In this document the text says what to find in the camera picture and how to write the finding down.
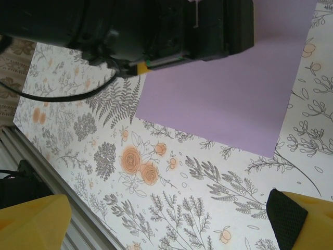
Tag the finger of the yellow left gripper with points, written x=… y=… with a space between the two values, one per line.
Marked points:
x=142 y=69

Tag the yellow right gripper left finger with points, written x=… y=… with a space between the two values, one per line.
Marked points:
x=31 y=226

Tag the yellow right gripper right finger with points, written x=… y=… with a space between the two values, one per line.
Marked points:
x=312 y=226

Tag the purple paper sheet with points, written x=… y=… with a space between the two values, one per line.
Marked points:
x=221 y=104

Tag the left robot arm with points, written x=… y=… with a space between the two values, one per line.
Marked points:
x=33 y=182

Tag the floral patterned table cover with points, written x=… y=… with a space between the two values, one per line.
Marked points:
x=182 y=182

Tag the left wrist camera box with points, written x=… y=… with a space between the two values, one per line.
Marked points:
x=229 y=26

